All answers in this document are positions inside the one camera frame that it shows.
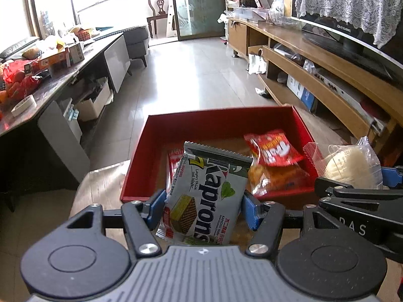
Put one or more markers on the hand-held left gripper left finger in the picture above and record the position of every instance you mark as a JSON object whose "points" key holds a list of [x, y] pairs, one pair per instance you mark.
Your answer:
{"points": [[156, 203]]}

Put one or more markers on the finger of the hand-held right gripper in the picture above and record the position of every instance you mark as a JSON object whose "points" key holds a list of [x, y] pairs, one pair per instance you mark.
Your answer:
{"points": [[392, 179], [333, 186]]}

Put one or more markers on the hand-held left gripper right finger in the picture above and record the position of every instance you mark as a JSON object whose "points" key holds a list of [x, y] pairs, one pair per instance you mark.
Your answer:
{"points": [[251, 210]]}

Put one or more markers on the round white cake clear wrapper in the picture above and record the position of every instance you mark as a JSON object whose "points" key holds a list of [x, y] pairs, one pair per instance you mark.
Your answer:
{"points": [[346, 166]]}

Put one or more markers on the slim red snack packet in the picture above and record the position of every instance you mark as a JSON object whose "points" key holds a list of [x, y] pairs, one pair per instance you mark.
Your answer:
{"points": [[174, 170]]}

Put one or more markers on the grey wafer packet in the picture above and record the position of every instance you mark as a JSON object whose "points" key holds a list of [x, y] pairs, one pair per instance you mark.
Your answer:
{"points": [[207, 195]]}

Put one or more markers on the red snack packet white characters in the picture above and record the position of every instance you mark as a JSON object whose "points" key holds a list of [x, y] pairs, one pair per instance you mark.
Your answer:
{"points": [[274, 151]]}

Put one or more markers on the red cardboard box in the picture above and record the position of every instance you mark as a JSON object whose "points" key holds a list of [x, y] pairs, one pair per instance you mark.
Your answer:
{"points": [[204, 122]]}

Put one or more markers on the white media player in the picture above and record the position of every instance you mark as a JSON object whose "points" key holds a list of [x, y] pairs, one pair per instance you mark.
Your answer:
{"points": [[343, 91]]}

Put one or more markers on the blue and white box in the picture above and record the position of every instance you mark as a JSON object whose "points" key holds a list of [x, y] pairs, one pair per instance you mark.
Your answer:
{"points": [[299, 89]]}

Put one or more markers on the white bin with blue label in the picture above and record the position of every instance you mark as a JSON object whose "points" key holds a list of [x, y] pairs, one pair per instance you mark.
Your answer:
{"points": [[74, 129]]}

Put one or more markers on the white storage box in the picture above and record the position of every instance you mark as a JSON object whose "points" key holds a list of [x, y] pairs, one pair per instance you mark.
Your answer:
{"points": [[94, 107]]}

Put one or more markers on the crumpled wrapper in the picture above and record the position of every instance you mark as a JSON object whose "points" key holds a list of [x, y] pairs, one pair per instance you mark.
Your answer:
{"points": [[261, 92]]}

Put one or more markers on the black television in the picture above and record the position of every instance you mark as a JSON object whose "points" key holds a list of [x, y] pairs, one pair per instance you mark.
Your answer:
{"points": [[346, 44]]}

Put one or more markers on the white plastic bag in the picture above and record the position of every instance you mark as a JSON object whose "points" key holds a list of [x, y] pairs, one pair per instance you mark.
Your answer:
{"points": [[256, 64]]}

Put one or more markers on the dark coffee table white panels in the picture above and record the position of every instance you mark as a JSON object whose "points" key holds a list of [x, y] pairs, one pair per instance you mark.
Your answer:
{"points": [[118, 59]]}

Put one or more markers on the white shallow dish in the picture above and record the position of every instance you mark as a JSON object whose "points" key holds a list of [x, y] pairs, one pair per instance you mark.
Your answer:
{"points": [[23, 105]]}

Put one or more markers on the grey sofa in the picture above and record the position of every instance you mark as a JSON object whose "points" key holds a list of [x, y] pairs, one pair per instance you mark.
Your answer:
{"points": [[135, 37]]}

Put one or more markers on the small grey green carton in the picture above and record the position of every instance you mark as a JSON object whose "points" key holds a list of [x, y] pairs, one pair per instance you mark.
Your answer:
{"points": [[76, 55]]}

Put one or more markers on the wooden television cabinet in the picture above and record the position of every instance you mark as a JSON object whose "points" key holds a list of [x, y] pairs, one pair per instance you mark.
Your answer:
{"points": [[239, 37]]}

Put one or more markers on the orange flat carton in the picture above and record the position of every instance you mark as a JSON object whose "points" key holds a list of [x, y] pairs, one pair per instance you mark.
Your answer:
{"points": [[53, 61]]}

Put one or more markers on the clear plastic bags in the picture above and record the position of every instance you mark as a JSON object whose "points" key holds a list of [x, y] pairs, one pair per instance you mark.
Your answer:
{"points": [[283, 12]]}

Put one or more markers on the orange basket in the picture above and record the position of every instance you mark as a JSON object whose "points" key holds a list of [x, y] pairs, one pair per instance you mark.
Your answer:
{"points": [[85, 34]]}

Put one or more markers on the red plastic bag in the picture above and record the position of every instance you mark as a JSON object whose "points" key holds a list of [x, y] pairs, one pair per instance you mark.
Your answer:
{"points": [[19, 81]]}

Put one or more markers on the dark wooden chair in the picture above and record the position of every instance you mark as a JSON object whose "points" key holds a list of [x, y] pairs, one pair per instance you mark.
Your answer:
{"points": [[157, 18]]}

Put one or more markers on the white leaning board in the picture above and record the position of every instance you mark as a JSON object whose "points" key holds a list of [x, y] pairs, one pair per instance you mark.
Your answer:
{"points": [[172, 19]]}

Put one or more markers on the white lace cloth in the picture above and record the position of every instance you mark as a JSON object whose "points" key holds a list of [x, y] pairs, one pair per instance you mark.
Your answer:
{"points": [[346, 0]]}

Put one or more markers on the glass sliding door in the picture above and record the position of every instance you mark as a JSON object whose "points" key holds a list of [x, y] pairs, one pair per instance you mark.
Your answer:
{"points": [[201, 6]]}

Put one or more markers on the red and black box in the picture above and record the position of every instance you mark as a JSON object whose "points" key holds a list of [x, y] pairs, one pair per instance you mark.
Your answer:
{"points": [[253, 0]]}

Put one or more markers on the dark leather sofa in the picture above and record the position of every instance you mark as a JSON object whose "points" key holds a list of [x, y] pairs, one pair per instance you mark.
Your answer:
{"points": [[15, 47]]}

